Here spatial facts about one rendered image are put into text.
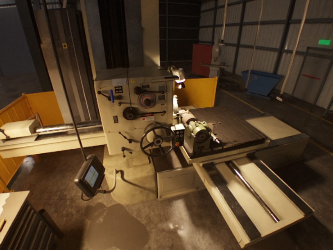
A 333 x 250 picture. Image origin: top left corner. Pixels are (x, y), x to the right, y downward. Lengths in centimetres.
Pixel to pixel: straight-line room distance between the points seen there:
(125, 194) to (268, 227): 181
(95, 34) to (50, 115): 292
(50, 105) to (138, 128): 309
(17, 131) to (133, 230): 189
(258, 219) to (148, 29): 243
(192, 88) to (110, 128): 317
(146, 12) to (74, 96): 138
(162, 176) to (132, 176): 43
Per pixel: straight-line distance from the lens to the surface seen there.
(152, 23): 220
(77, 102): 238
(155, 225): 253
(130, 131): 176
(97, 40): 217
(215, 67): 781
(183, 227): 253
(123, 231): 256
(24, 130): 230
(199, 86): 457
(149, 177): 233
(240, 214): 190
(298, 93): 912
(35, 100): 459
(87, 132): 215
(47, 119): 470
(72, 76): 228
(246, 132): 264
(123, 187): 243
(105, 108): 164
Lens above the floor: 226
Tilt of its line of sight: 30 degrees down
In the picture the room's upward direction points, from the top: straight up
